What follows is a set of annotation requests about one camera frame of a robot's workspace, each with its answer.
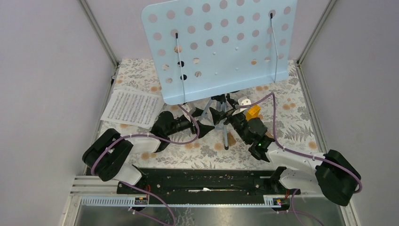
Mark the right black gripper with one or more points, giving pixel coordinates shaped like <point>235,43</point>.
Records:
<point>217,115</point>

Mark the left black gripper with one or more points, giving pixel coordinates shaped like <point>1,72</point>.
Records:
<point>203,129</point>

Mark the yellow toy block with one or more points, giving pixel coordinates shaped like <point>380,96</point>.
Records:
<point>253,112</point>

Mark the light blue music stand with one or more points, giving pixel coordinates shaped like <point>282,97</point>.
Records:
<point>204,48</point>

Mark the sheet music page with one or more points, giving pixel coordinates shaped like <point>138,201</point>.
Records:
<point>133,108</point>

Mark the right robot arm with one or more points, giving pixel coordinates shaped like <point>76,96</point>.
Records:
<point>329,174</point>

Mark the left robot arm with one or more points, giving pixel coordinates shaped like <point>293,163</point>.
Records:
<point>107,156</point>

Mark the floral table mat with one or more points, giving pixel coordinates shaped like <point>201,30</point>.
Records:
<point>289,119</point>

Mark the tan wooden block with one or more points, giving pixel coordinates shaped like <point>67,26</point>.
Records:
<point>230,139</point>

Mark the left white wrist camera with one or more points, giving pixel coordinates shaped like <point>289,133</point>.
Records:
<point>188,109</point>

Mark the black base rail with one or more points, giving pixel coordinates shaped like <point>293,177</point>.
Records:
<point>207,186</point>

